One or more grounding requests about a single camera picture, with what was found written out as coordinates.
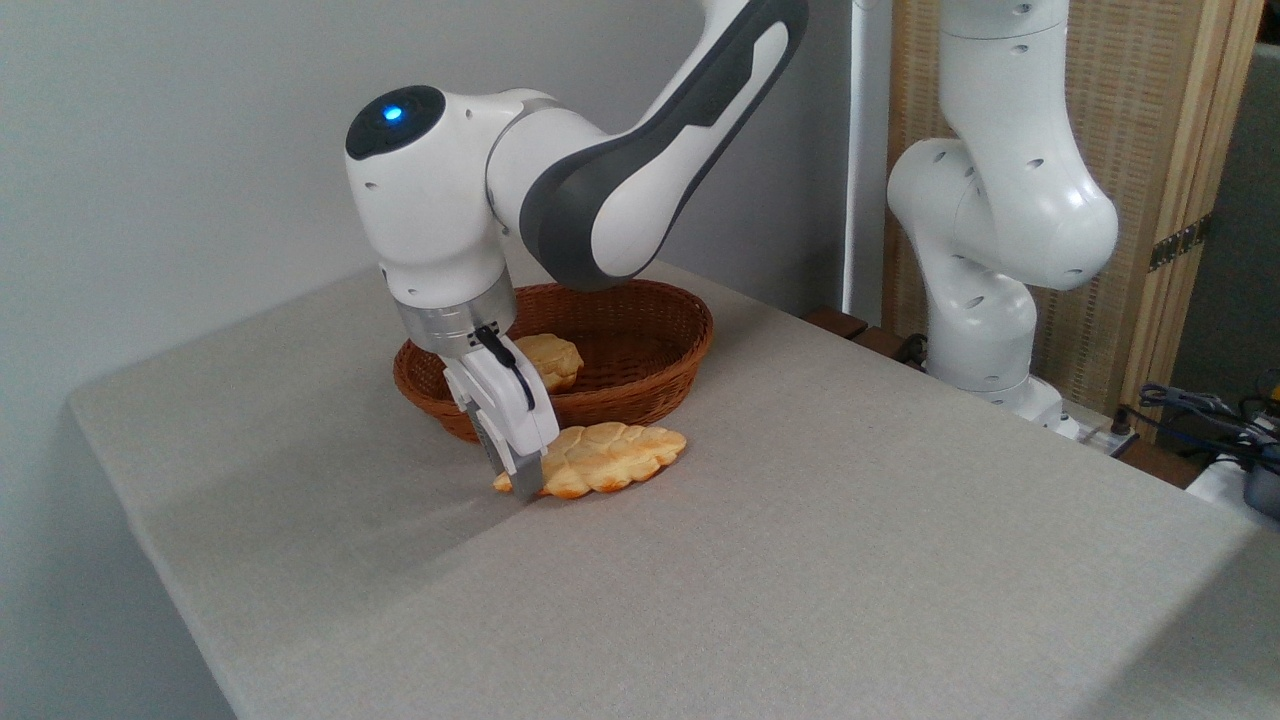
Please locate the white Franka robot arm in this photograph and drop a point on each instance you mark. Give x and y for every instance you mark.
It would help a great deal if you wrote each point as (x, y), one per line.
(430, 200)

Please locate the brown wicker basket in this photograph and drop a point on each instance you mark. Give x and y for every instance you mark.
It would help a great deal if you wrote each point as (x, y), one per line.
(640, 350)

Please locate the dark grey box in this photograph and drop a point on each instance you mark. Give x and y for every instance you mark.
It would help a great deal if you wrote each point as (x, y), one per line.
(1264, 488)

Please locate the small round bread roll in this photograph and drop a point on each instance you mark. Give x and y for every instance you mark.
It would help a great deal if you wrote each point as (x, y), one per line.
(556, 360)

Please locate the white flat object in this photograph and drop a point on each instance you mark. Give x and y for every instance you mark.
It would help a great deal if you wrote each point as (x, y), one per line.
(1215, 478)

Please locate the wooden woven folding screen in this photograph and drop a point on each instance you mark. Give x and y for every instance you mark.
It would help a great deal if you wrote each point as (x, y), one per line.
(1150, 120)

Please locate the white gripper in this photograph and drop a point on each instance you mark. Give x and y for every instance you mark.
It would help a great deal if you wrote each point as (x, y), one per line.
(505, 405)

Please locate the white vertical pole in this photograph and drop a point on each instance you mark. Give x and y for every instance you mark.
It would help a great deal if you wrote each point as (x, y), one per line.
(866, 150)

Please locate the long braided bread loaf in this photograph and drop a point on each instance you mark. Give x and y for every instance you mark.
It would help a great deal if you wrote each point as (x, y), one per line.
(612, 455)

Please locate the black metal screen hinge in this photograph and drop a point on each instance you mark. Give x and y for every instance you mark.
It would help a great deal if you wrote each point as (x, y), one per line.
(1178, 243)

